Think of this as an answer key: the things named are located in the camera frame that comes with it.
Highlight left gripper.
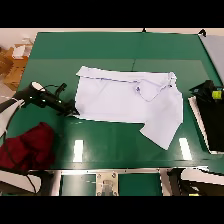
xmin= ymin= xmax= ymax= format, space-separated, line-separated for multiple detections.
xmin=54 ymin=99 xmax=81 ymax=118

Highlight white shirt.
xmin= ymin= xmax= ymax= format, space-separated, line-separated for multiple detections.
xmin=73 ymin=65 xmax=185 ymax=151

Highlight red garment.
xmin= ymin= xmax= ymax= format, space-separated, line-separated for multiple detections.
xmin=0 ymin=121 xmax=57 ymax=173

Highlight cardboard box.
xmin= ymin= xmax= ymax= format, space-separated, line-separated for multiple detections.
xmin=0 ymin=46 xmax=31 ymax=92

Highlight black garment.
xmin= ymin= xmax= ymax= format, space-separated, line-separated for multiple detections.
xmin=189 ymin=79 xmax=224 ymax=154

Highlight grey garment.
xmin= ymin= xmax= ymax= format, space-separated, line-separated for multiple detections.
xmin=199 ymin=33 xmax=224 ymax=85

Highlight black cable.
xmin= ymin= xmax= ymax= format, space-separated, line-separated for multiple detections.
xmin=3 ymin=141 xmax=38 ymax=195

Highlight silver frame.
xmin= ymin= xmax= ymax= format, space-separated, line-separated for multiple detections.
xmin=28 ymin=165 xmax=224 ymax=197

